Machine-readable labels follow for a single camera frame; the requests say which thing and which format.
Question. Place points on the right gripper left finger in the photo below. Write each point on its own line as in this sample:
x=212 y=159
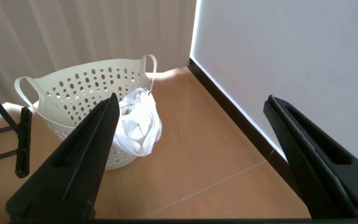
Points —
x=82 y=174

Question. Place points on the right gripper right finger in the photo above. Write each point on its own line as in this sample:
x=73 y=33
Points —
x=322 y=186

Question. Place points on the white garment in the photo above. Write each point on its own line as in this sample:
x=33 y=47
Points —
x=138 y=130

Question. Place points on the black clothes rack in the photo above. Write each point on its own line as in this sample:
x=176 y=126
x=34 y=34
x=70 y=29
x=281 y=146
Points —
x=23 y=140

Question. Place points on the white laundry basket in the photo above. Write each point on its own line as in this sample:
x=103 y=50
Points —
x=89 y=64

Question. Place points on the beige curtain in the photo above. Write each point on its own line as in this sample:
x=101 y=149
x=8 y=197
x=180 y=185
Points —
x=73 y=31

